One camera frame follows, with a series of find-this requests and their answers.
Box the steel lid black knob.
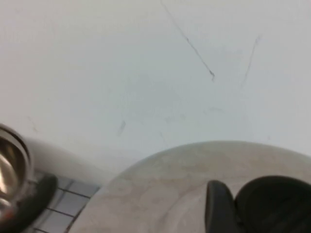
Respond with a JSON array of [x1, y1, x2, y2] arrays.
[[69, 140, 311, 233]]

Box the stainless steel pot black handles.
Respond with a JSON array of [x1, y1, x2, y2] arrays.
[[0, 123, 59, 233]]

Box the white black grid tablecloth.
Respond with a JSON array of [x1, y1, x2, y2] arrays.
[[31, 169, 102, 233]]

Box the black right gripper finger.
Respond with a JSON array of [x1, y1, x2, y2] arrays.
[[205, 180, 238, 233]]

